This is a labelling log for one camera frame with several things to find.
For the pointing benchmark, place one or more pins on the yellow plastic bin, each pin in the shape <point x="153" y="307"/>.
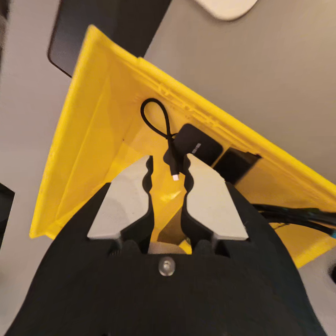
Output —
<point x="91" y="131"/>

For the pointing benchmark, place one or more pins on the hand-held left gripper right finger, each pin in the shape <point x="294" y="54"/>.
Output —
<point x="212" y="207"/>

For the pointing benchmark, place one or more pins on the black usb hub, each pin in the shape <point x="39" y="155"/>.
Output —
<point x="199" y="147"/>

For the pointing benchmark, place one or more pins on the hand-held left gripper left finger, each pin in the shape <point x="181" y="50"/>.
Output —
<point x="123" y="204"/>

